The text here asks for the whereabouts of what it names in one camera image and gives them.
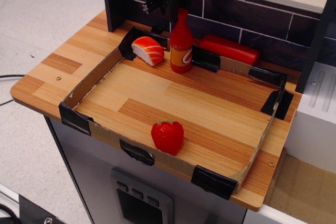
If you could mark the grey oven control panel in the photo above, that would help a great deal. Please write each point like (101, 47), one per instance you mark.
(139, 202)

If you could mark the cardboard fence with black tape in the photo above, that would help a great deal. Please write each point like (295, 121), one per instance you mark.
(235, 116)

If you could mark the salmon nigiri sushi toy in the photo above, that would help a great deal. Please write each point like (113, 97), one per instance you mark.
(148, 49)

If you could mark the red toy strawberry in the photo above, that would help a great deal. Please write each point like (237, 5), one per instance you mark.
(168, 136)

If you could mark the red hot sauce bottle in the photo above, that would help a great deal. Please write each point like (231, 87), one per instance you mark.
(181, 44)

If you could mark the white toy sink unit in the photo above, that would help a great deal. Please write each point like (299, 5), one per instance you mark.
(311, 138)

